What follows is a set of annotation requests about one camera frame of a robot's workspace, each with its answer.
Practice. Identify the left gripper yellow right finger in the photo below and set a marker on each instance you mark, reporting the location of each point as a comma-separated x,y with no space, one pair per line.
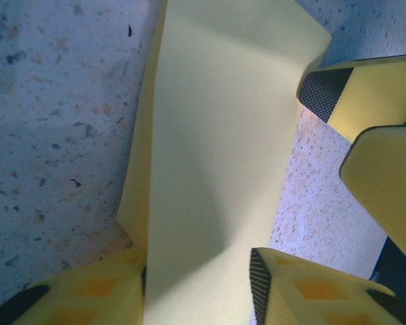
308,298

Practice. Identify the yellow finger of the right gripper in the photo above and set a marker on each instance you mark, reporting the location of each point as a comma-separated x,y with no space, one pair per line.
358,94
389,176

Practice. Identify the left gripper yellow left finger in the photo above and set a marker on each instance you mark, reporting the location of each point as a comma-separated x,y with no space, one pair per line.
88,298

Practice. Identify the yellow paper sheet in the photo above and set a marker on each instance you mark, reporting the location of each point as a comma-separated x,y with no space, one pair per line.
206,135

